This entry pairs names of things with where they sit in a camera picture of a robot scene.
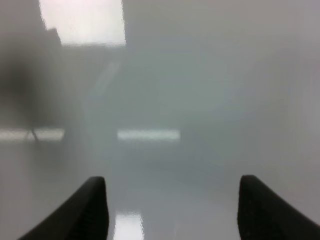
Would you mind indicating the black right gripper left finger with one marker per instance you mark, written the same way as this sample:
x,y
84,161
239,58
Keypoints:
x,y
84,216

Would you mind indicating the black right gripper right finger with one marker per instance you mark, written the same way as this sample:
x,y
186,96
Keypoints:
x,y
264,215

